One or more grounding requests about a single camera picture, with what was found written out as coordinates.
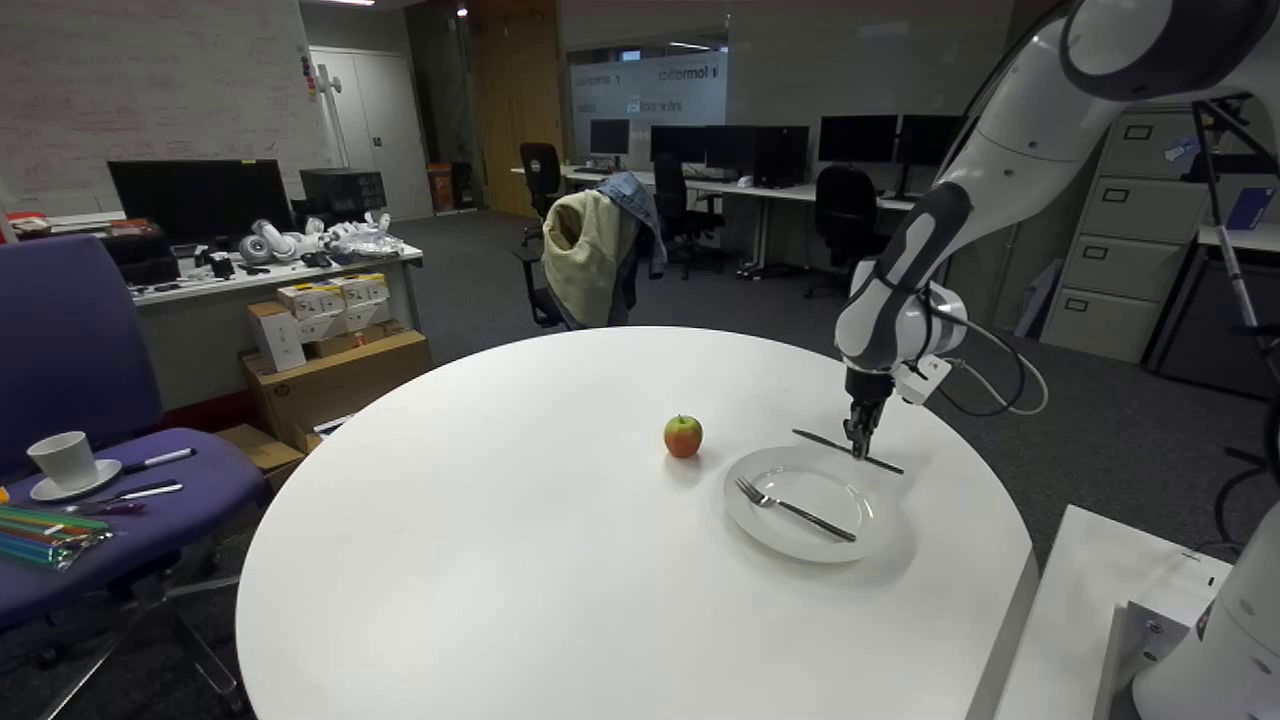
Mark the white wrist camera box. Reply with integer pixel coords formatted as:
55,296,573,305
892,348,959,409

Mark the yellow white carton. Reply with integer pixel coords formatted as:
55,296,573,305
276,274,358,348
341,268,399,337

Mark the silver table knife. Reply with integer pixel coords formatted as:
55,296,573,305
790,423,909,481

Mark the black tripod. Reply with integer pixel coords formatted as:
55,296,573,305
1187,92,1280,357

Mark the purple upholstered chair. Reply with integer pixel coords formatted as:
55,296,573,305
0,237,274,720

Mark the small black monitor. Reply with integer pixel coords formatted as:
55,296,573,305
298,169,392,226

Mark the small brown cardboard box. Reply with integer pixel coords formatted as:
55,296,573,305
244,296,312,376

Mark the black background monitor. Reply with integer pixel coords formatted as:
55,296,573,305
703,125,816,189
588,115,631,160
816,113,905,169
647,125,712,169
902,113,967,170

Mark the white saucer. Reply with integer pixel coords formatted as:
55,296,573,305
27,457,128,509

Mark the blue denim jacket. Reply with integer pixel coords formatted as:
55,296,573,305
598,169,674,278

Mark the black swivel office chair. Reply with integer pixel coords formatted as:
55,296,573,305
516,214,674,331

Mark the white robot mounting platform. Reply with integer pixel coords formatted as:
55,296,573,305
994,501,1235,720

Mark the wooden crate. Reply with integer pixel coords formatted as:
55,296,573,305
241,327,436,451

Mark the silver fork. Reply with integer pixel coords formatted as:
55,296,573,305
735,477,860,546

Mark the long white office desk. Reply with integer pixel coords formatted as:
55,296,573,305
555,160,929,278

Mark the black bag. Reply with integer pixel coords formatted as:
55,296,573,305
105,220,183,287

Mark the black cable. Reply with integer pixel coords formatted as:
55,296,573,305
921,298,1053,423

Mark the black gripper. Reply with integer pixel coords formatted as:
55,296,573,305
841,360,898,460

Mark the white round plate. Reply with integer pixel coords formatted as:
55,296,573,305
721,440,921,569

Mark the grey office desk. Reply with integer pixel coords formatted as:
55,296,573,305
124,237,431,412

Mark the bundle of coloured pens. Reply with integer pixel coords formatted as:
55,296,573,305
0,503,121,575

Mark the cream jacket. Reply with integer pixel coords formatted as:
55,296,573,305
538,189,631,331

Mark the white handled spoon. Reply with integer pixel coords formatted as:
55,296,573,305
105,477,188,509
118,444,202,477

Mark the pile of white parts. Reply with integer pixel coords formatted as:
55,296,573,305
237,212,410,271

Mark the orange wooden door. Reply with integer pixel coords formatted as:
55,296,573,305
472,0,568,220

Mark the large black monitor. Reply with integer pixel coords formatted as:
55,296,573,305
109,156,298,249

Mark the grey filing cabinet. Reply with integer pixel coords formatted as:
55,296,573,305
1037,95,1239,369

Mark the red yellow apple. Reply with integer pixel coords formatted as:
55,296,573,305
662,412,709,465

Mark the white cup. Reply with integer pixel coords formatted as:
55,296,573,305
26,427,99,494

